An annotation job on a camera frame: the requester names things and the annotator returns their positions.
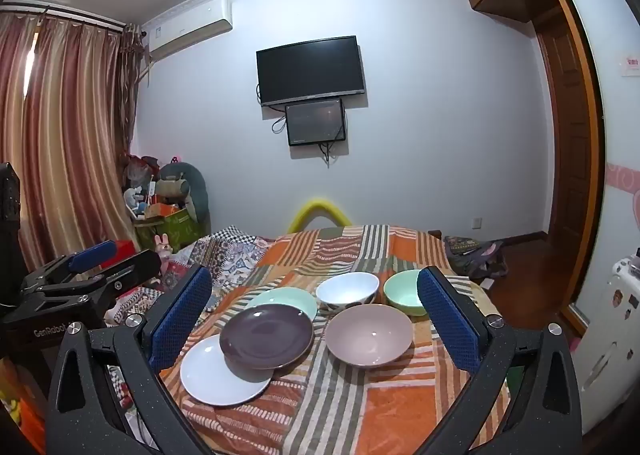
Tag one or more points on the dark purple plate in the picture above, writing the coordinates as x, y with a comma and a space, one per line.
265, 335

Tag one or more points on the white air conditioner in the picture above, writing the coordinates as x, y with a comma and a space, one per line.
190, 27

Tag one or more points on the yellow foam arch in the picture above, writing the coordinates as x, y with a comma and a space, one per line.
320, 205

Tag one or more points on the pink bunny toy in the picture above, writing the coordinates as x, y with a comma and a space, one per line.
162, 245

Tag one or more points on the orange striped blanket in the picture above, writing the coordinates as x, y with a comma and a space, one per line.
360, 410

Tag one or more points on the orange printed bag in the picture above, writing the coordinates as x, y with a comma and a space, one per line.
20, 400

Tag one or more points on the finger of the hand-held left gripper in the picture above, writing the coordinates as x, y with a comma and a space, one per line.
125, 272
92, 255

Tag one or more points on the white appliance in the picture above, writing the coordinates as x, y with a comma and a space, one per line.
607, 335

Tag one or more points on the dark backpack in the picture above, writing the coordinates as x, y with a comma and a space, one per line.
472, 255

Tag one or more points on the green storage box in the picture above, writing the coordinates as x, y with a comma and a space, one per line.
172, 230

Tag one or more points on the small black wall monitor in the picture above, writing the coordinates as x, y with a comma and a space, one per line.
315, 122

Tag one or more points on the light green plate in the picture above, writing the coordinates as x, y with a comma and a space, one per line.
292, 296

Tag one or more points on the white wardrobe sliding door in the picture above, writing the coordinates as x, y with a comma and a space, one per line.
615, 135

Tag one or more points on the white plate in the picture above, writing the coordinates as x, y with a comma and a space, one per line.
210, 380

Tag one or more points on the wooden door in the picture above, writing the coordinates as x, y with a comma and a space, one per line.
570, 135

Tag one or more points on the green bowl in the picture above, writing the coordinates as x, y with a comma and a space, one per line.
402, 290

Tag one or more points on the patterned patchwork quilt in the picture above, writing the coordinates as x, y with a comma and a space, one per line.
230, 255

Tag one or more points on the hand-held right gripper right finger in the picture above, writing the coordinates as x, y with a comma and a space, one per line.
450, 320

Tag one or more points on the curtain rod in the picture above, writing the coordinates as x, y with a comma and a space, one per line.
65, 15

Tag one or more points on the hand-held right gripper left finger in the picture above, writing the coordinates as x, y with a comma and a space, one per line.
180, 320

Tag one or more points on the black wall television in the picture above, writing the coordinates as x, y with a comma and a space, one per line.
310, 70

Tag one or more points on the striped brown curtain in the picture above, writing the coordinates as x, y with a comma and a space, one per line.
65, 135

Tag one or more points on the white bowl with dark spots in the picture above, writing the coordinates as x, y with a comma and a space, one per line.
347, 287

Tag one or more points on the pink bowl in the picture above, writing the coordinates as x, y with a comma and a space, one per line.
370, 335

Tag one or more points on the pile of assorted toys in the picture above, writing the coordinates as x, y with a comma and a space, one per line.
137, 180

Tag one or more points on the red box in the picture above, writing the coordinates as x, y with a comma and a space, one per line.
122, 250

